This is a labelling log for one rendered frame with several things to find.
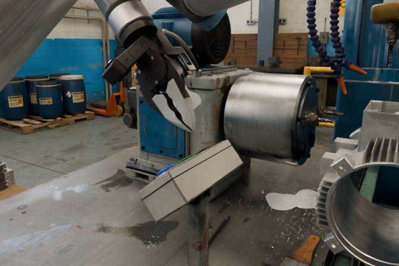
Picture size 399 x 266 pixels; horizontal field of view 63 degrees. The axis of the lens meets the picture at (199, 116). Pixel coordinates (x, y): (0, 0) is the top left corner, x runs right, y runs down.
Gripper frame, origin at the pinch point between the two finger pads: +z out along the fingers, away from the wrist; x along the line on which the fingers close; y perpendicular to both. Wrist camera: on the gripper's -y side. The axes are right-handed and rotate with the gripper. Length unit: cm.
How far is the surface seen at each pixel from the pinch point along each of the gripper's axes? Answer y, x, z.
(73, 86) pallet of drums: 276, 353, -225
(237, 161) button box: 2.7, -3.1, 9.8
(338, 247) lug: 3.6, -9.4, 28.2
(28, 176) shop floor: 112, 276, -83
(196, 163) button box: -7.0, -3.1, 6.9
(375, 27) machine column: 67, -28, -2
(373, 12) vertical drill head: 44, -30, -3
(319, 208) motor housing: 3.7, -10.3, 22.0
